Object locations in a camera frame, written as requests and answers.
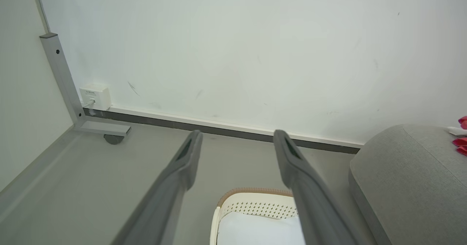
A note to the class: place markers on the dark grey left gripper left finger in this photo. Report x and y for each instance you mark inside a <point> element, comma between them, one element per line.
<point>175,186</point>

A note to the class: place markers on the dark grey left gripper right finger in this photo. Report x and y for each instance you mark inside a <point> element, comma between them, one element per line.
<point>306,190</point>

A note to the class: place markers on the red white sports jersey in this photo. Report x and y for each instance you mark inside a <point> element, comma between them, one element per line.
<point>462,142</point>

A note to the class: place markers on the cream perforated laundry basket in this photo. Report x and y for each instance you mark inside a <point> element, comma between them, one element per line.
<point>255,204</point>

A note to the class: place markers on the grey fabric sofa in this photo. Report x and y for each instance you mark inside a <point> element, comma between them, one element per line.
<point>408,179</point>

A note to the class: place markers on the black frame foot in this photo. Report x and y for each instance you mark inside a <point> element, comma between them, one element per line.
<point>114,139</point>

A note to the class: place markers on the white black wall baseboard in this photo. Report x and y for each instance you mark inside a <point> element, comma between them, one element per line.
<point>226,125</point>

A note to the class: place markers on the white wall socket box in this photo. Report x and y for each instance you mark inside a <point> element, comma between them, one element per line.
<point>97,96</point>

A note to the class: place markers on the grey metal partition frame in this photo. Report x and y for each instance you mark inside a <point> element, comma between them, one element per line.
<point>62,73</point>

